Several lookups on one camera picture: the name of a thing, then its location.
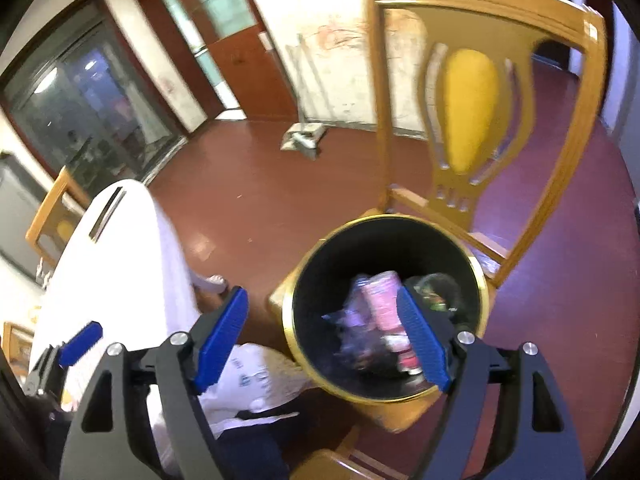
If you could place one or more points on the person's dark pants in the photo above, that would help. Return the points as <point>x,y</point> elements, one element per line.
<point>260,445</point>

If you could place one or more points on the dark glass sliding door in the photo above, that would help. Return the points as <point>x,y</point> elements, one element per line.
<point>100,100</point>

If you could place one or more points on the black trash bin gold rim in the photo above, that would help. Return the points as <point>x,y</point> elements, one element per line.
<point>320,280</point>

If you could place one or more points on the red wooden glass cabinet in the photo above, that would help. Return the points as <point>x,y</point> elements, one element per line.
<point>240,60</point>

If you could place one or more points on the green snack packet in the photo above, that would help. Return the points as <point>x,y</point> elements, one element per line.
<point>435,295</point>

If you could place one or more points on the pink cartoon drink bottle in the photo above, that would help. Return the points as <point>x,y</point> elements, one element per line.
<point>382,305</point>

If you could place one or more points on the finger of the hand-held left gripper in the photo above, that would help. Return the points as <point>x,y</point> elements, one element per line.
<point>80,344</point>

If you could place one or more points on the grey refrigerator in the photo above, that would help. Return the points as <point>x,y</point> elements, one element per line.
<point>15,220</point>

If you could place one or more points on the clear bag with pink print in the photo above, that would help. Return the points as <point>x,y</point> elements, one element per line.
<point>350,310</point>

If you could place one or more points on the wooden chair with slatted back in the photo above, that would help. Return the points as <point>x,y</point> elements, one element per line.
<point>15,330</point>

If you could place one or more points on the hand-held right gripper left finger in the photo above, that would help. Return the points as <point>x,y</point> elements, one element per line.
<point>220,340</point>

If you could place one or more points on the wooden chair with yellow cushion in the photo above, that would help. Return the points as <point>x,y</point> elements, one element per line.
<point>590,110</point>
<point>45,220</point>

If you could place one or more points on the white printed bag on floor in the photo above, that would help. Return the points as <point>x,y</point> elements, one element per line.
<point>260,365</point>

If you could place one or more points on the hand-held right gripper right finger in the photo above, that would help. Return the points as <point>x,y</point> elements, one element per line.
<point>422,335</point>

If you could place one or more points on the dark smartphone with gold edge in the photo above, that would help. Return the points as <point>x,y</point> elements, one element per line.
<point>106,212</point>

